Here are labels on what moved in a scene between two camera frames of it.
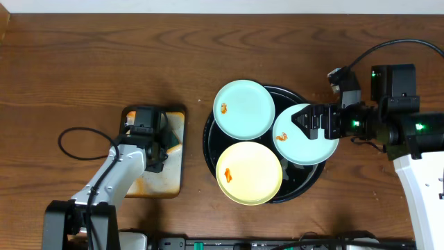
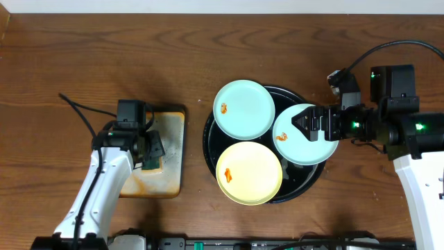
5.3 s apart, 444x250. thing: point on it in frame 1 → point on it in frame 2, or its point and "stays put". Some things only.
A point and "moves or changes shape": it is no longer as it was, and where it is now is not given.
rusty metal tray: (168, 182) stays put
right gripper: (331, 112) stays put
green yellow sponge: (173, 142) moves or changes shape
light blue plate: (243, 110) stays put
